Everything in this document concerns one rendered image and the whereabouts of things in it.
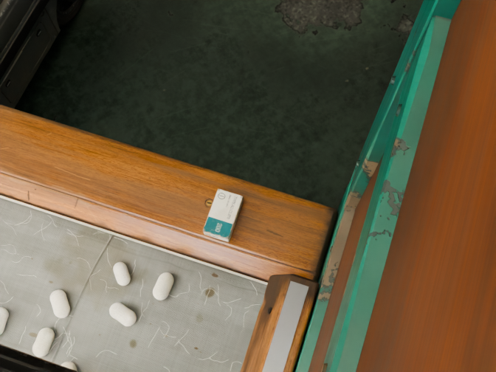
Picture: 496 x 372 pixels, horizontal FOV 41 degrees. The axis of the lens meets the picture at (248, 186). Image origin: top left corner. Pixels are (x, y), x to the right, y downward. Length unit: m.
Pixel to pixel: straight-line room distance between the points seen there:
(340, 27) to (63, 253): 1.19
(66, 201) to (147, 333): 0.21
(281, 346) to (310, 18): 1.29
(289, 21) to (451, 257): 1.71
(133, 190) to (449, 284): 0.73
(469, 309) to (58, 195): 0.79
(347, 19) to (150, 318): 1.23
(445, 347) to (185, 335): 0.71
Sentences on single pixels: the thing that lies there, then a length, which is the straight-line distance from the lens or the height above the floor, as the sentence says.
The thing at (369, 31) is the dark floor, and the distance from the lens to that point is 1.91.
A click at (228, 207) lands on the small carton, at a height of 0.79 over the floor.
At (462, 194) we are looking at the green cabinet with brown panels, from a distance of 0.22.
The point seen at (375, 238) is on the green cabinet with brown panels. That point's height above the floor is 1.27.
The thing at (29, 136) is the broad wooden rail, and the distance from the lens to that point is 0.97.
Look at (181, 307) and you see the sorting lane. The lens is 0.88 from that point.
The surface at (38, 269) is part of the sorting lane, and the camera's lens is 0.93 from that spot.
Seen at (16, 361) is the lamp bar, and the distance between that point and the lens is 0.57.
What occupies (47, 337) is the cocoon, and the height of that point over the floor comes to 0.76.
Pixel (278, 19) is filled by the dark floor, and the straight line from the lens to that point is 1.90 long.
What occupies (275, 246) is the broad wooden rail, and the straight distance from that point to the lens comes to 0.87.
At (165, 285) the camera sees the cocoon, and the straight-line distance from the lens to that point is 0.87.
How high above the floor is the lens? 1.61
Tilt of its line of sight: 72 degrees down
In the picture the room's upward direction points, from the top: 2 degrees counter-clockwise
